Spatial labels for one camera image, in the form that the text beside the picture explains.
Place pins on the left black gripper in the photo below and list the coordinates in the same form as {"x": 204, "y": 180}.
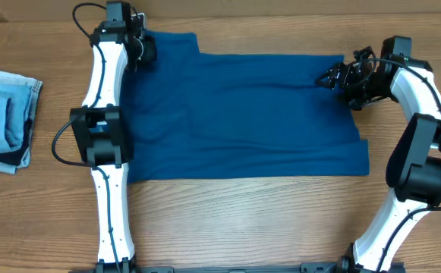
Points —
{"x": 144, "y": 49}

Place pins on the dark blue t-shirt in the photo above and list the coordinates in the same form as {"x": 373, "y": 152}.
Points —
{"x": 193, "y": 115}

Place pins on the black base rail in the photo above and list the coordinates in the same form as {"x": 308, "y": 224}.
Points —
{"x": 235, "y": 269}

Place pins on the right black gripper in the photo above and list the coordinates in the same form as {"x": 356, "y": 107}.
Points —
{"x": 342, "y": 78}

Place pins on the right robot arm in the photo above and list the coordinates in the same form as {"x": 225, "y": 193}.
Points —
{"x": 413, "y": 172}

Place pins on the folded black garment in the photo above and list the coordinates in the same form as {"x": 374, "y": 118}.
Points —
{"x": 14, "y": 158}

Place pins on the folded light blue jeans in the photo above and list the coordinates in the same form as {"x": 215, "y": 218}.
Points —
{"x": 19, "y": 97}

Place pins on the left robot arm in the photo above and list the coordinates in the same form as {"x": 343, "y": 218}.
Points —
{"x": 119, "y": 44}

